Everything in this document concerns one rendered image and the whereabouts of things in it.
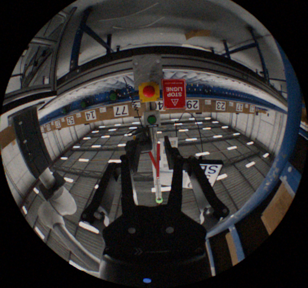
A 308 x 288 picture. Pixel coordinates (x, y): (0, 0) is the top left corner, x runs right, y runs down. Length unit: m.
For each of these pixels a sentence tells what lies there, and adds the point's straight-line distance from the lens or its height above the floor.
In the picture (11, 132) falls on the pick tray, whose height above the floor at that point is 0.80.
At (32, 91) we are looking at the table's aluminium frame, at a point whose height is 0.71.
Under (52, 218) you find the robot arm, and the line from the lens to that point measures 0.78.
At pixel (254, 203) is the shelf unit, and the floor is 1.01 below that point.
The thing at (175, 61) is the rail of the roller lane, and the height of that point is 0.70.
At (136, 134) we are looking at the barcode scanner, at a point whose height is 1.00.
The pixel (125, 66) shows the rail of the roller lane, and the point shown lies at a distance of 0.46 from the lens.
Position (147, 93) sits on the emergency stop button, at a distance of 0.31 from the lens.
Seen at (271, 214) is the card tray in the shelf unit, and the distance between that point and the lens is 0.25.
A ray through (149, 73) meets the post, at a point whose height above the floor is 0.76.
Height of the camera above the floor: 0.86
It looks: 22 degrees up
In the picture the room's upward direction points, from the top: 175 degrees clockwise
